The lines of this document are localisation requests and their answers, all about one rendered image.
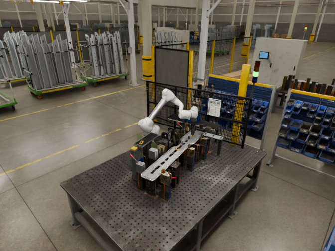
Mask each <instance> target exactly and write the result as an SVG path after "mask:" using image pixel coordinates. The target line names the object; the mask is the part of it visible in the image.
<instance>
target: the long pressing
mask: <svg viewBox="0 0 335 251"><path fill-rule="evenodd" d="M202 133H204V132H201V131H195V133H194V134H195V136H193V137H191V131H189V132H188V133H187V134H186V135H185V136H184V137H182V138H181V139H180V141H181V144H179V145H178V146H175V147H172V148H170V149H169V150H168V151H167V152H166V153H165V154H163V155H162V156H161V157H160V158H159V159H158V160H156V161H155V162H154V163H153V164H152V165H151V166H149V167H148V168H147V169H146V170H145V171H144V172H142V173H141V177H142V178H145V179H147V180H149V181H154V180H156V179H157V178H158V177H159V176H160V174H161V170H162V169H163V168H164V169H165V170H166V169H167V168H168V167H169V166H170V165H171V164H172V163H173V162H174V161H175V160H176V159H177V158H178V157H180V156H181V155H182V154H183V153H184V152H185V151H186V150H187V148H188V145H189V143H190V144H191V145H194V144H195V143H196V142H197V141H198V140H199V139H200V137H201V134H202ZM204 134H205V133H204ZM188 136H190V139H188ZM185 141H188V142H185ZM183 143H185V145H182V144H183ZM180 146H182V147H181V148H180V149H181V150H180V151H179V150H177V152H176V153H175V154H173V152H174V151H175V150H176V149H175V148H179V147H180ZM171 154H173V156H171V157H169V156H170V155H171ZM167 158H169V159H168V160H167V161H165V159H167ZM162 162H164V164H163V165H160V164H161V163H162ZM158 166H160V167H159V168H158V169H157V170H155V168H157V167H158ZM153 170H155V172H154V173H153V174H150V173H151V172H152V171H153Z"/></svg>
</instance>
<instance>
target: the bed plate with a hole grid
mask: <svg viewBox="0 0 335 251"><path fill-rule="evenodd" d="M214 141H215V139H213V138H211V140H210V148H209V151H211V153H210V154H208V155H207V156H206V158H207V159H206V160H205V161H203V160H202V159H199V161H200V163H198V164H196V163H194V169H195V171H193V172H191V171H186V168H187V163H188V160H187V163H185V166H184V167H183V166H181V169H180V171H181V173H180V183H181V185H180V186H179V188H178V189H177V190H176V191H175V192H173V191H171V198H172V199H171V200H170V202H169V204H168V203H167V202H165V201H162V200H161V199H160V197H161V191H160V192H159V193H156V195H158V197H157V198H156V199H153V198H151V197H149V196H147V195H145V194H144V192H145V191H146V189H144V190H143V191H141V190H140V189H138V188H137V186H138V184H137V181H135V180H133V179H132V178H133V174H132V159H131V157H130V156H129V154H131V151H130V150H129V151H126V152H124V153H122V154H120V155H118V156H116V157H114V158H112V159H110V160H107V161H105V162H103V163H101V164H99V165H97V166H95V167H93V168H91V169H89V170H86V171H84V172H82V173H80V174H78V175H76V176H74V177H72V178H70V179H68V180H65V181H63V182H61V183H60V186H61V187H62V188H63V189H64V190H65V192H66V193H67V194H68V195H69V196H70V197H71V198H72V199H73V200H74V201H75V202H76V203H77V204H78V205H79V206H80V208H81V209H82V210H83V211H84V212H85V213H86V214H87V215H88V216H89V217H90V218H91V219H92V220H93V221H94V223H95V224H96V225H97V226H98V227H99V228H100V229H101V230H102V231H103V232H104V233H105V234H106V235H107V236H108V237H109V239H110V240H111V241H112V242H113V243H114V244H115V245H116V246H117V247H118V248H119V249H120V250H121V251H172V250H173V249H174V248H175V247H176V246H177V245H178V244H179V243H180V242H181V241H182V240H183V239H184V238H185V237H186V236H187V235H188V234H189V233H190V232H191V231H192V230H193V229H194V228H195V227H196V226H197V225H198V224H199V223H200V222H201V221H202V220H203V219H204V218H205V217H206V216H207V215H208V214H209V213H210V212H211V211H212V210H213V209H214V208H215V207H216V206H217V205H218V204H219V203H220V202H221V201H222V200H223V199H224V198H225V197H226V196H227V195H228V194H229V193H230V192H231V191H232V190H233V189H234V188H235V187H236V185H237V184H238V183H239V182H240V181H241V180H242V179H243V178H244V177H245V176H246V175H247V174H248V173H249V172H250V171H251V170H252V169H253V168H254V167H255V166H256V165H257V164H258V163H259V162H260V161H261V160H262V159H263V158H264V157H265V156H266V155H267V152H265V151H262V150H259V149H257V148H254V147H252V146H249V145H246V144H244V149H241V146H239V145H236V146H234V145H231V144H230V143H228V142H224V141H222V145H221V153H220V154H221V155H222V157H219V156H216V155H215V154H216V153H217V149H218V143H215V142H214Z"/></svg>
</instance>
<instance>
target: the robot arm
mask: <svg viewBox="0 0 335 251"><path fill-rule="evenodd" d="M168 101H170V102H172V103H173V104H175V105H178V106H179V112H180V113H179V117H180V118H181V119H187V118H191V123H190V124H189V126H190V130H191V135H192V134H193V135H194V133H195V131H196V129H197V125H196V121H197V116H198V108H197V107H195V106H194V107H192V108H191V110H189V111H188V110H183V103H182V102H181V101H180V100H179V99H178V98H177V97H176V95H175V94H174V93H173V92H172V91H171V90H169V89H164V90H163V91H162V99H161V100H160V101H159V103H158V104H157V105H156V107H155V108H154V109H153V111H152V112H151V114H150V115H149V116H148V117H146V118H144V119H141V120H139V122H138V126H139V128H140V129H141V130H142V131H144V132H146V133H147V134H149V133H150V132H152V133H155V132H156V133H157V134H158V133H159V130H160V128H159V126H158V125H155V124H153V120H154V119H155V118H156V116H157V115H158V114H159V112H160V111H161V109H162V108H163V107H164V105H165V104H166V103H167V102H168ZM195 126H196V128H195ZM193 127H194V131H193V130H192V129H193ZM147 134H146V135H147ZM144 136H145V135H143V137H144Z"/></svg>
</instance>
